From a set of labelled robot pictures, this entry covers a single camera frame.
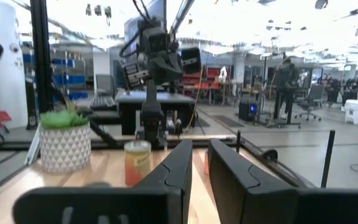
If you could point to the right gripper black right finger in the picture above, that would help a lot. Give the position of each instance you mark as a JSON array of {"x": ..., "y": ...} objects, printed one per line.
[{"x": 244, "y": 199}]

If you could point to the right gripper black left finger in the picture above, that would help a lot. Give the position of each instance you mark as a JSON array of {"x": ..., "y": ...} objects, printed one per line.
[{"x": 154, "y": 202}]

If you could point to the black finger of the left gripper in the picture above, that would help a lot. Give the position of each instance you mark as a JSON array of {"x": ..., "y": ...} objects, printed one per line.
[
  {"x": 136, "y": 74},
  {"x": 191, "y": 60}
]

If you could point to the tall orange green beans can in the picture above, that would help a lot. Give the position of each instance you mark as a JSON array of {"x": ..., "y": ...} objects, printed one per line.
[{"x": 137, "y": 163}]

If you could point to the orange patterned can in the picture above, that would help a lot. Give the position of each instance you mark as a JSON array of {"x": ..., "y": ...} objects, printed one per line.
[{"x": 206, "y": 161}]

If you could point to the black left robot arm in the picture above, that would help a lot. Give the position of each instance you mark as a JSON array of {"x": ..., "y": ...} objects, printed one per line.
[{"x": 151, "y": 105}]

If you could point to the red workbench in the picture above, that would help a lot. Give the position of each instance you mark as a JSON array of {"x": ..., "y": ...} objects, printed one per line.
[{"x": 208, "y": 77}]

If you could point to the grey office chair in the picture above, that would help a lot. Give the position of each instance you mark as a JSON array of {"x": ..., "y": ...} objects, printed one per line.
[{"x": 105, "y": 84}]

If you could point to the black keyboard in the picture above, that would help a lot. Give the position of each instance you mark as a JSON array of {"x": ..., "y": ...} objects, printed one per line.
[{"x": 102, "y": 102}]

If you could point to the shelving with blue bins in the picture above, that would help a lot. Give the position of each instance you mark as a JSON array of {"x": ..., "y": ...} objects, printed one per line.
[{"x": 70, "y": 79}]

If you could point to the hanging black power plug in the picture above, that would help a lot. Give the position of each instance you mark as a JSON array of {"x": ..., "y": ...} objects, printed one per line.
[
  {"x": 88, "y": 10},
  {"x": 107, "y": 12},
  {"x": 98, "y": 10}
]

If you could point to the black floor mat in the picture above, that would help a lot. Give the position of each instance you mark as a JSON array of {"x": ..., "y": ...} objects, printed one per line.
[{"x": 228, "y": 120}]

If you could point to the black computer tower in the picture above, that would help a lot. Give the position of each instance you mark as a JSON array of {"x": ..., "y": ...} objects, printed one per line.
[{"x": 248, "y": 110}]

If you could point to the person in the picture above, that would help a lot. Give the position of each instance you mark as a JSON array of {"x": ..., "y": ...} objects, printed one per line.
[{"x": 286, "y": 81}]

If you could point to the succulent in white patterned pot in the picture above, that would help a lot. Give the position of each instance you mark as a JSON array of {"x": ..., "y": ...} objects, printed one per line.
[{"x": 64, "y": 149}]

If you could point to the black standing desk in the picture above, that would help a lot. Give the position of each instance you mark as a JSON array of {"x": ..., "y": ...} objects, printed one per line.
[{"x": 291, "y": 105}]

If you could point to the dark swivel office chair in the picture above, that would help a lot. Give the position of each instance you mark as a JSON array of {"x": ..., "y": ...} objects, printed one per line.
[{"x": 313, "y": 98}]

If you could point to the white building pillar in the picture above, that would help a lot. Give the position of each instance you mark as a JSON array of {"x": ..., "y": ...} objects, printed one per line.
[{"x": 8, "y": 77}]

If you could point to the white trash bin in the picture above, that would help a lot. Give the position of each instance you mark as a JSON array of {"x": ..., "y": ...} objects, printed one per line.
[{"x": 355, "y": 111}]

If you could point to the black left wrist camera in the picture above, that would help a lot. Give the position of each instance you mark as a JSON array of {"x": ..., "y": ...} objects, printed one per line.
[{"x": 154, "y": 41}]

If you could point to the black table border frame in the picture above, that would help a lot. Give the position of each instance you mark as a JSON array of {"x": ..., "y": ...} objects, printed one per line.
[{"x": 200, "y": 143}]

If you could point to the black aluminium frame post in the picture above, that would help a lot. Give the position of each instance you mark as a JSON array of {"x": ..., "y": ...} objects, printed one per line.
[{"x": 41, "y": 56}]

